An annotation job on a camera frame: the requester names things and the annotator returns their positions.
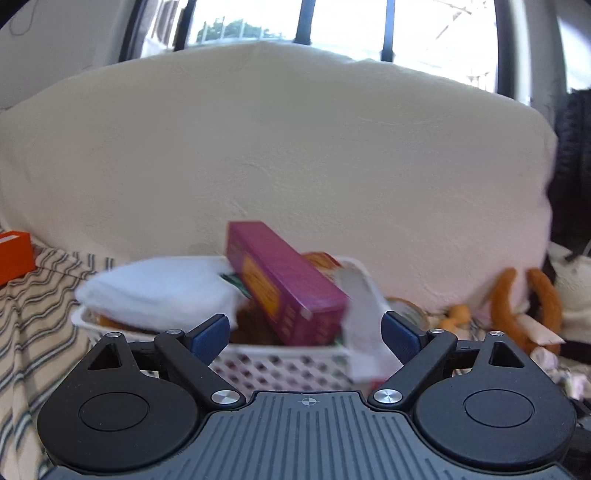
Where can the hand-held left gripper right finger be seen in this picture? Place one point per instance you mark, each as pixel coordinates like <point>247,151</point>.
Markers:
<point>400,336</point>

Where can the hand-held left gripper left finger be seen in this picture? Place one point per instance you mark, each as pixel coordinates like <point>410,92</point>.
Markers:
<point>210,336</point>

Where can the white cloth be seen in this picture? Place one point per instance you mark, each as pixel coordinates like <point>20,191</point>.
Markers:
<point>157,290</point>

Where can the white perforated plastic basket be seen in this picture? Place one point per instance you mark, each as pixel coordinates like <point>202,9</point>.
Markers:
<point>286,369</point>

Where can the purple rectangular box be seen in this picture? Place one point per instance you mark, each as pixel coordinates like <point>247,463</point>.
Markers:
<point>281,281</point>

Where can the red snack packet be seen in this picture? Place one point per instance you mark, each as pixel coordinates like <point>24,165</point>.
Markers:
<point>321,262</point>

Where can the brown packing tape roll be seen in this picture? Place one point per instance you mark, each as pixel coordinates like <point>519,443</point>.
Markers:
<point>408,311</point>

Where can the small yellow gourd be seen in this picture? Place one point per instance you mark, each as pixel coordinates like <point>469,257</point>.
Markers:
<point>455,318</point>

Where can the brown plush headband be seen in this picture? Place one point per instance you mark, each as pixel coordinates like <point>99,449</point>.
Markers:
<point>503,304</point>

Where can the white squeeze tube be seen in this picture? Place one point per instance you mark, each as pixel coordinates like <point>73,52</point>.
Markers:
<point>540,330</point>

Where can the striped blanket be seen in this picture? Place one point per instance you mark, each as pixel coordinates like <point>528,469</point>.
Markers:
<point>32,323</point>

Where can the cream textured blanket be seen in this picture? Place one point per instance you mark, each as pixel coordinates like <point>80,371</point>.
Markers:
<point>572,286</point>

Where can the large white pillow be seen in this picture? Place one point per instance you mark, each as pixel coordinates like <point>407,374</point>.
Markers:
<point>277,152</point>

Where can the orange box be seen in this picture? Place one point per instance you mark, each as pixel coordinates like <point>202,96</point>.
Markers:
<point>14,258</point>

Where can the black backpack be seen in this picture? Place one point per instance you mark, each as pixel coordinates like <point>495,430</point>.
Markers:
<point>572,166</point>

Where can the window with black bars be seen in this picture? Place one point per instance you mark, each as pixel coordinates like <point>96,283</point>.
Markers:
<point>304,18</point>

